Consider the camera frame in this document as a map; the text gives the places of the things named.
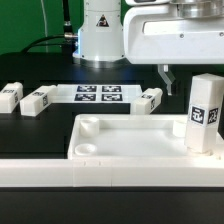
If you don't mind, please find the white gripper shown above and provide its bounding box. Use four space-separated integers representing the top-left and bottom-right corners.
123 0 224 95

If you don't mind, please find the white desk top tray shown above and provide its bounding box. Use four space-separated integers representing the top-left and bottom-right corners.
67 113 224 161

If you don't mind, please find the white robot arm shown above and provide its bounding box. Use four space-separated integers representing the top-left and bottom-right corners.
73 0 224 92

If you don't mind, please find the white base marker plate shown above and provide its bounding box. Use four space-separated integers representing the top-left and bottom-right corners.
53 84 142 103

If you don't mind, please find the white L-shaped obstacle fence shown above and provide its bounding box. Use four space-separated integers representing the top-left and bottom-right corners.
0 136 224 187

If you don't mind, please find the black cable with connector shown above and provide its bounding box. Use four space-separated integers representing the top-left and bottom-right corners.
20 31 80 54

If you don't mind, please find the black upright cable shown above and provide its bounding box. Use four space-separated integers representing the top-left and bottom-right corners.
61 0 74 34

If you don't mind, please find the thin white cable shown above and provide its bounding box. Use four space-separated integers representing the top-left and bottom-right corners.
40 0 50 54

